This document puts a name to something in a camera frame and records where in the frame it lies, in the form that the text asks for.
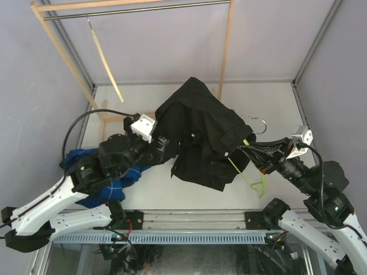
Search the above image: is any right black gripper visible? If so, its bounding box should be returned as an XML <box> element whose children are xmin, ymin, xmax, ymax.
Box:
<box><xmin>239</xmin><ymin>136</ymin><xmax>315</xmax><ymax>195</ymax></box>

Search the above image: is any green hanger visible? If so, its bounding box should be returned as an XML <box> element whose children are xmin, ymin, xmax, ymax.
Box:
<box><xmin>228</xmin><ymin>116</ymin><xmax>268</xmax><ymax>199</ymax></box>

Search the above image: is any black shirt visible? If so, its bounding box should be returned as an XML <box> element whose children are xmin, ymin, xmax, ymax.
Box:
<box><xmin>153</xmin><ymin>77</ymin><xmax>256</xmax><ymax>191</ymax></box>

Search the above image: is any blue plaid shirt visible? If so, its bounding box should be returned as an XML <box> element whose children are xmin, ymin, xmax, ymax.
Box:
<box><xmin>59</xmin><ymin>147</ymin><xmax>153</xmax><ymax>209</ymax></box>

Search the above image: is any wooden clothes rack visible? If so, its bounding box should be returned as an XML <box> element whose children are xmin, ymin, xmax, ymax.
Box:
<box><xmin>30</xmin><ymin>0</ymin><xmax>236</xmax><ymax>145</ymax></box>

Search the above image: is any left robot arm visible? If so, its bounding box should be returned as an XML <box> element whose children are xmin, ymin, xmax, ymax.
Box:
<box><xmin>1</xmin><ymin>134</ymin><xmax>169</xmax><ymax>253</ymax></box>

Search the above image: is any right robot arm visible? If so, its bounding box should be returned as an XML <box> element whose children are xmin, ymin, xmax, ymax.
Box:
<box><xmin>239</xmin><ymin>137</ymin><xmax>366</xmax><ymax>274</ymax></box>

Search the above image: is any cream hanger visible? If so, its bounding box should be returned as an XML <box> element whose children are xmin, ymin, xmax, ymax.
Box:
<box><xmin>85</xmin><ymin>11</ymin><xmax>125</xmax><ymax>103</ymax></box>

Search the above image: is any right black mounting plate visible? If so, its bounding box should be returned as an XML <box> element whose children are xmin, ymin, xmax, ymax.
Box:
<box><xmin>244</xmin><ymin>211</ymin><xmax>278</xmax><ymax>230</ymax></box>

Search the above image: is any black mounting plate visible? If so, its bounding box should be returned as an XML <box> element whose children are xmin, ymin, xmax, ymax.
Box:
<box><xmin>93</xmin><ymin>210</ymin><xmax>145</xmax><ymax>231</ymax></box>
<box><xmin>244</xmin><ymin>211</ymin><xmax>278</xmax><ymax>230</ymax></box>

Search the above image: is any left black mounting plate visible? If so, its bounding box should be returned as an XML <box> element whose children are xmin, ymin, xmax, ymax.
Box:
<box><xmin>93</xmin><ymin>210</ymin><xmax>145</xmax><ymax>231</ymax></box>

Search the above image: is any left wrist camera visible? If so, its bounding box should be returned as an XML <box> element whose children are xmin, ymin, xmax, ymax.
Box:
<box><xmin>130</xmin><ymin>114</ymin><xmax>157</xmax><ymax>143</ymax></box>

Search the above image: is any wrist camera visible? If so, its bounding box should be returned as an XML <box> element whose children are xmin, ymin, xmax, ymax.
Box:
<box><xmin>286</xmin><ymin>125</ymin><xmax>313</xmax><ymax>159</ymax></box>
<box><xmin>130</xmin><ymin>114</ymin><xmax>157</xmax><ymax>143</ymax></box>

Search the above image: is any right camera cable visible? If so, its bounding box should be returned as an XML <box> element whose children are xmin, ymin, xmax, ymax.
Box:
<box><xmin>298</xmin><ymin>143</ymin><xmax>367</xmax><ymax>230</ymax></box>

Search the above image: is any camera cable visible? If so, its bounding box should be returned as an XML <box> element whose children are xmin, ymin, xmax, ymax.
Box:
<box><xmin>0</xmin><ymin>109</ymin><xmax>135</xmax><ymax>230</ymax></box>
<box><xmin>298</xmin><ymin>143</ymin><xmax>367</xmax><ymax>230</ymax></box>

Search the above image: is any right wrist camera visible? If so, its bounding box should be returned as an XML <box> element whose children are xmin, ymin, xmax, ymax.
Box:
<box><xmin>286</xmin><ymin>125</ymin><xmax>313</xmax><ymax>159</ymax></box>

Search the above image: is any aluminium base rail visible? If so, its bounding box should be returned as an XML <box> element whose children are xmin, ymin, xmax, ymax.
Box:
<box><xmin>57</xmin><ymin>208</ymin><xmax>355</xmax><ymax>232</ymax></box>

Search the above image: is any grey slotted cable duct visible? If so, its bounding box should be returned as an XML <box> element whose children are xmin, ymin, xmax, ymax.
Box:
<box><xmin>53</xmin><ymin>232</ymin><xmax>276</xmax><ymax>245</ymax></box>

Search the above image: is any left camera cable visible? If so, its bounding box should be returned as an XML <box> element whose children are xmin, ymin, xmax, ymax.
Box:
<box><xmin>0</xmin><ymin>109</ymin><xmax>135</xmax><ymax>230</ymax></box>

